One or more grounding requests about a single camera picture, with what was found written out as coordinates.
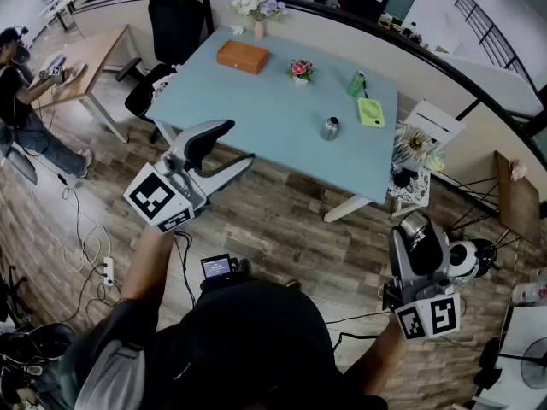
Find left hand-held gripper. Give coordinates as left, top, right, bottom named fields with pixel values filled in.
left=123, top=119, right=256, bottom=234

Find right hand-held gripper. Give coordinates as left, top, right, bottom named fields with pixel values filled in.
left=384, top=213, right=462, bottom=341

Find small steel cup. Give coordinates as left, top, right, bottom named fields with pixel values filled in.
left=319, top=121, right=341, bottom=143

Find person's left forearm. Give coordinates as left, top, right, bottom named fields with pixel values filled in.
left=121, top=225, right=176, bottom=311

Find person's right forearm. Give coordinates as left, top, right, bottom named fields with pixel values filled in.
left=341, top=312, right=407, bottom=397

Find white and black round device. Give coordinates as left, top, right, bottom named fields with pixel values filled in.
left=446, top=237, right=499, bottom=279

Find white table leg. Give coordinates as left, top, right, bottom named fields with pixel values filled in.
left=151, top=119, right=179, bottom=144
left=323, top=194, right=373, bottom=224

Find round patterned stool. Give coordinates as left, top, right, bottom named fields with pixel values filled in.
left=387, top=163, right=431, bottom=218

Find orange box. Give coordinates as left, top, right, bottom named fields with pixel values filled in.
left=215, top=39, right=271, bottom=76

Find dried flower bouquet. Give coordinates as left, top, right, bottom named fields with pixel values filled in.
left=391, top=121, right=446, bottom=174

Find black waist device with screen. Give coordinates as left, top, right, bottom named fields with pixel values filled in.
left=200, top=253, right=241, bottom=282

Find wooden side table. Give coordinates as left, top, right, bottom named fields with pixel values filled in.
left=444, top=149, right=543, bottom=250

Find pink flowers in white pot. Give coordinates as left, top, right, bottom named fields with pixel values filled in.
left=285, top=59, right=315, bottom=87

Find white desk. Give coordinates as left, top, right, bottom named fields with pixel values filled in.
left=469, top=305, right=547, bottom=410

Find black office chair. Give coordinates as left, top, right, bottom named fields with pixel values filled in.
left=115, top=0, right=207, bottom=144

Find green desk fan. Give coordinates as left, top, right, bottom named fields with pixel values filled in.
left=356, top=97, right=387, bottom=128

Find pink vase of pale flowers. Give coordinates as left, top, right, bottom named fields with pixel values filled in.
left=232, top=0, right=290, bottom=41

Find wooden desk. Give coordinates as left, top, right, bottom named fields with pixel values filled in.
left=32, top=24, right=134, bottom=144

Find white power strip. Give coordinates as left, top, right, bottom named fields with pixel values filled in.
left=102, top=256, right=117, bottom=288

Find green plastic bottle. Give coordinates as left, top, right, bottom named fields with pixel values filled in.
left=345, top=70, right=367, bottom=98

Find black floor fan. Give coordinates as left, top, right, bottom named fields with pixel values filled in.
left=472, top=336, right=547, bottom=397

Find person's clothed body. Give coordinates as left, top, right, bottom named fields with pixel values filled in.
left=55, top=279, right=389, bottom=410

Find black railing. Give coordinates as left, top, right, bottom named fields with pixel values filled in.
left=454, top=0, right=540, bottom=94

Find black folding stand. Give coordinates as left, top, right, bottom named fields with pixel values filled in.
left=0, top=265, right=34, bottom=329

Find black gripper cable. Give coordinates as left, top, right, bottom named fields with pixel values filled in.
left=173, top=231, right=198, bottom=309

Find white cable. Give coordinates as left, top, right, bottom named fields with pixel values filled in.
left=50, top=185, right=113, bottom=275

